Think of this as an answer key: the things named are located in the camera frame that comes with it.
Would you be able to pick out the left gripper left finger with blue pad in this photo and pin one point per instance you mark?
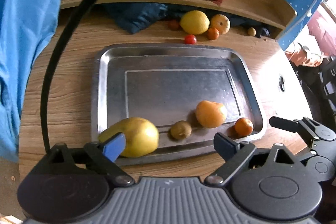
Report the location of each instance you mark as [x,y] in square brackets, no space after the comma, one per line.
[102,157]

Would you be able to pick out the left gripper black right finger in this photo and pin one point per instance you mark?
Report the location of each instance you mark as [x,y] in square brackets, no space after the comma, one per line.
[236,157]

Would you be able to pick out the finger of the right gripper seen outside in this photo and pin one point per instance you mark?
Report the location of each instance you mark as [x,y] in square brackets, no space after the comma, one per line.
[284,124]

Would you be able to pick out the orange tangerine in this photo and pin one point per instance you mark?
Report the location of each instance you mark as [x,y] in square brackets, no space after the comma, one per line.
[213,33]
[243,127]

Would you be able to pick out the pale orange persimmon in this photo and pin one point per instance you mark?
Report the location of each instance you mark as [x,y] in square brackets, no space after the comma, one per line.
[210,114]

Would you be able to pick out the small brown kiwi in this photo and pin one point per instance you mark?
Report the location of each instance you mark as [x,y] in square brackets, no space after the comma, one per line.
[181,130]

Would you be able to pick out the small tan round fruit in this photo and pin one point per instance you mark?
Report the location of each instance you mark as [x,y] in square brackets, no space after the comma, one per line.
[251,31]

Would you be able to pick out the striped cream pepino melon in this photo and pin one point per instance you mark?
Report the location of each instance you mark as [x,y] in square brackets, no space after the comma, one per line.
[221,23]

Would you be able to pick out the small red tomato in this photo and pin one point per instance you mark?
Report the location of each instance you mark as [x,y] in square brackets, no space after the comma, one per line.
[190,39]
[173,25]

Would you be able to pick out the large yellow lemon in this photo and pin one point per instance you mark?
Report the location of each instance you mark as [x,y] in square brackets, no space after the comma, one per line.
[195,22]

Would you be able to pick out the metal baking tray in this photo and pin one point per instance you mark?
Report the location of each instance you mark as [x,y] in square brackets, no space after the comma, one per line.
[163,83]

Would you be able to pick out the bed with pink bedding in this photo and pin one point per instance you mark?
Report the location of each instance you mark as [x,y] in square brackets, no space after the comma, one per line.
[316,41]

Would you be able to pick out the dark blue cloth under shelf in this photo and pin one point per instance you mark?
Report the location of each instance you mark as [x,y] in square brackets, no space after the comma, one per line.
[136,16]

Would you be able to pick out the light blue fabric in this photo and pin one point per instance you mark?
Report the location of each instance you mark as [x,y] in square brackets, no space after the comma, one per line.
[27,27]

